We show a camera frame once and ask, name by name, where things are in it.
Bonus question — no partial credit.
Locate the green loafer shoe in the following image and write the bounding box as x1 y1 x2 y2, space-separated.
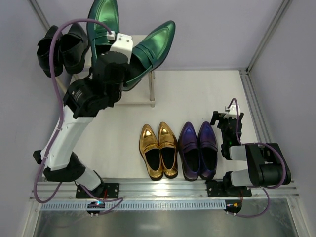
86 0 120 67
123 20 176 91

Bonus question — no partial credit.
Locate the black loafer shoe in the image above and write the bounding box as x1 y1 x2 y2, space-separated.
37 25 63 78
59 23 90 75

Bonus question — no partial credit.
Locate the gold loafer shoe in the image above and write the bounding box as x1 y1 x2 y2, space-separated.
139 124 163 181
158 122 178 179

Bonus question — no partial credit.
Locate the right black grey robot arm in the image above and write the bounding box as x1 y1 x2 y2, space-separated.
210 111 292 197

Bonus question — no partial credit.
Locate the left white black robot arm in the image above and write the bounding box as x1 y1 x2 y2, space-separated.
34 50 131 191

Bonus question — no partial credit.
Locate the right purple loafer shoe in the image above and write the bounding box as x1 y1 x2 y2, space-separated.
197 121 218 181

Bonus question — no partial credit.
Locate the purple loafer shoe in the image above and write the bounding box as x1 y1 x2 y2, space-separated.
197 121 218 181
178 121 200 182

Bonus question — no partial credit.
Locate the left purple loafer shoe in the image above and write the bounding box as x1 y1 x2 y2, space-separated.
178 121 200 182

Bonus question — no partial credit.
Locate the white two-tier shoe shelf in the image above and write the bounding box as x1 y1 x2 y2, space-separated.
71 49 155 108

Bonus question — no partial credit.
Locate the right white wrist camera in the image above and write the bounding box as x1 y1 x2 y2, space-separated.
224 105 239 119

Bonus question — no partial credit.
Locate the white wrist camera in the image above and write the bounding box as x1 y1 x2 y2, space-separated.
107 31 133 64
224 105 239 119

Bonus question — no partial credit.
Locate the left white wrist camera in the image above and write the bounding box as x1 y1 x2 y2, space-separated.
107 31 133 64

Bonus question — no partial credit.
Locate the right aluminium side rail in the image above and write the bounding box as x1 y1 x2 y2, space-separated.
239 69 272 143

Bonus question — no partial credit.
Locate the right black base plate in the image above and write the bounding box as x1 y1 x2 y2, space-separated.
205 180 252 198

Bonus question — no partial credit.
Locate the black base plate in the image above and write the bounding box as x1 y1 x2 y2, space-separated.
205 180 252 198
75 183 119 199

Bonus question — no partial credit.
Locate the grey slotted cable duct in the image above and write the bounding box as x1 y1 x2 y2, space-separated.
41 199 226 212

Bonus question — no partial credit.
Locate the left aluminium frame post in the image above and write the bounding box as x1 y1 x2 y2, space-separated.
28 0 50 31

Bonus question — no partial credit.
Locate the aluminium frame post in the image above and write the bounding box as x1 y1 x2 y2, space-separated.
246 0 293 74
28 0 50 31

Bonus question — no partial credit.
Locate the right aluminium frame post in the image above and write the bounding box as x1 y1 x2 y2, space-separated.
246 0 293 74

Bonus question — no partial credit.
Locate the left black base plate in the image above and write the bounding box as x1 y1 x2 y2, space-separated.
75 183 119 199

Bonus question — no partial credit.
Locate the aluminium mounting rail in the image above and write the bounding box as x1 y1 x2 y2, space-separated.
37 178 300 200

